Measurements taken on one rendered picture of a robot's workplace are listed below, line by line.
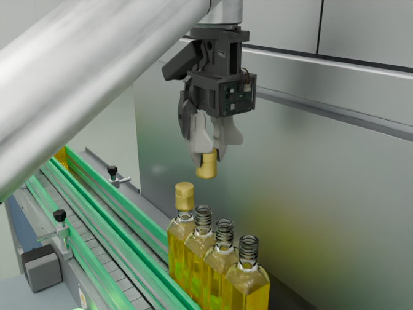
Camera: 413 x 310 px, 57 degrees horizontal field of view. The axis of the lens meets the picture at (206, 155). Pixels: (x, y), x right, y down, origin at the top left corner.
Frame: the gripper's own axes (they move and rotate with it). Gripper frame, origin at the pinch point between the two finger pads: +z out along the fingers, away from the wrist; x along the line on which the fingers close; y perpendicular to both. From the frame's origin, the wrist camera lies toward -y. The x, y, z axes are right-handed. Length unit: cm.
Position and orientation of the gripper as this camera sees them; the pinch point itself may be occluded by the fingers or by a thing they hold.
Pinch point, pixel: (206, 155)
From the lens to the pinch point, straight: 62.2
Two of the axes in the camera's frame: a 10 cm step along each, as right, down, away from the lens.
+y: 5.9, 3.1, -7.4
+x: 8.1, -2.3, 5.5
